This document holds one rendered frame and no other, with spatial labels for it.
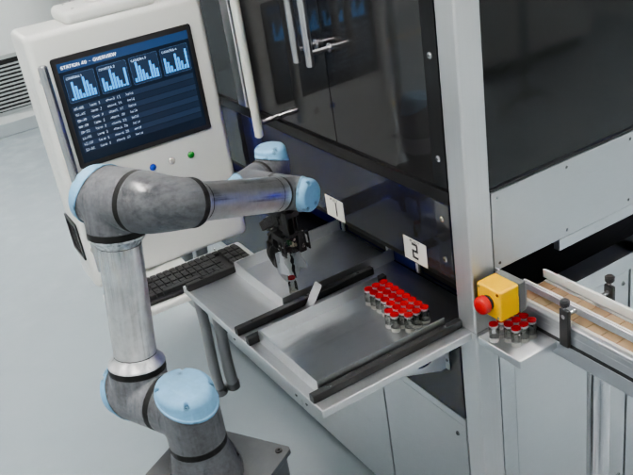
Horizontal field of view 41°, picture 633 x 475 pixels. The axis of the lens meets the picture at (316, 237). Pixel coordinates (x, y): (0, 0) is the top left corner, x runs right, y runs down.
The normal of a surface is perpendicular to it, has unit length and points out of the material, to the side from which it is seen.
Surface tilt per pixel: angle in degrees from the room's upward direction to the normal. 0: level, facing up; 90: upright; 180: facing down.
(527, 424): 90
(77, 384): 0
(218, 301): 0
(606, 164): 90
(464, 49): 90
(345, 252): 0
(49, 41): 90
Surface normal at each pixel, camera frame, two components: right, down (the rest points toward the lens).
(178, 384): -0.04, -0.85
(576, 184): 0.53, 0.32
